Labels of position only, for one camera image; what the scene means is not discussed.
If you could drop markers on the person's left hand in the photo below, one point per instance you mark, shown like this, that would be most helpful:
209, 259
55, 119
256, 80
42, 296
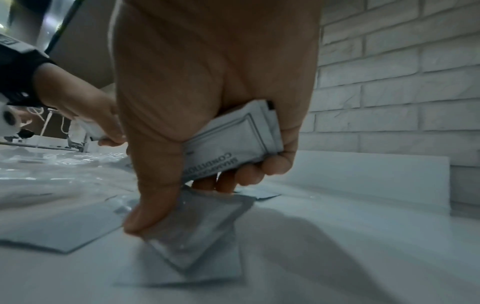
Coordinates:
86, 101

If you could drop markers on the black marker wristband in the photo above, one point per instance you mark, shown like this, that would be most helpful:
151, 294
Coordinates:
18, 74

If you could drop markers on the shiny metal door frame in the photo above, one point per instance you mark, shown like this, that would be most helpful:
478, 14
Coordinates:
45, 23

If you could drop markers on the pile of clear-wrapped toiletries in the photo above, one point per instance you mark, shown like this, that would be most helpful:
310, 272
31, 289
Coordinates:
56, 175

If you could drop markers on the person's right hand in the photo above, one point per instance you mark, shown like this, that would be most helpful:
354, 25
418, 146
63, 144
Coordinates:
210, 59

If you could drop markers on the white countertop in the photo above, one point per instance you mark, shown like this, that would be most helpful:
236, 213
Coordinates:
356, 237

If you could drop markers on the stack of shampoo sachets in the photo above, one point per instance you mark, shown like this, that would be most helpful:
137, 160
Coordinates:
232, 139

